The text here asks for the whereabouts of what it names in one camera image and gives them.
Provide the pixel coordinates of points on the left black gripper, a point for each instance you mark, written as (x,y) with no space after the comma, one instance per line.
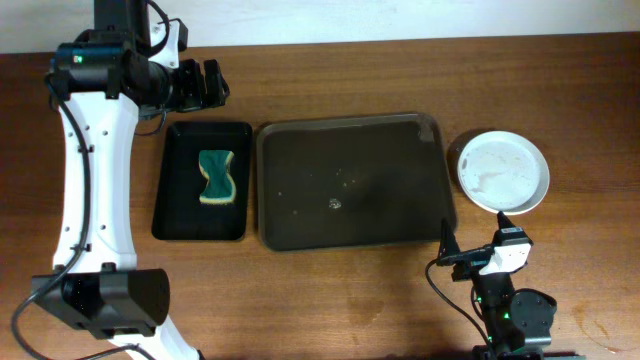
(189,87)

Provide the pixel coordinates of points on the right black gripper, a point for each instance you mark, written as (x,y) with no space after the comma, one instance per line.
(470,256)

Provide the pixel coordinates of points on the grey-green plate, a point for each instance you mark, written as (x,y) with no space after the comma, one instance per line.
(501,171)

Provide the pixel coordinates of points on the green yellow sponge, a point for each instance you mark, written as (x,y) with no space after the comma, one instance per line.
(215,166)

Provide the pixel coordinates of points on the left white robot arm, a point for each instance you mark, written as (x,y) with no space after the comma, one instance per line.
(122,70)

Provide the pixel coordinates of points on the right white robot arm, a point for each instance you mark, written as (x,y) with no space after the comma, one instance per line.
(517,321)

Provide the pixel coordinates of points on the small black tray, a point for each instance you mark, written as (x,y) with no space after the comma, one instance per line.
(178,214)

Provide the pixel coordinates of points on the dark brown serving tray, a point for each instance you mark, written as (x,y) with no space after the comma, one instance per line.
(352,182)

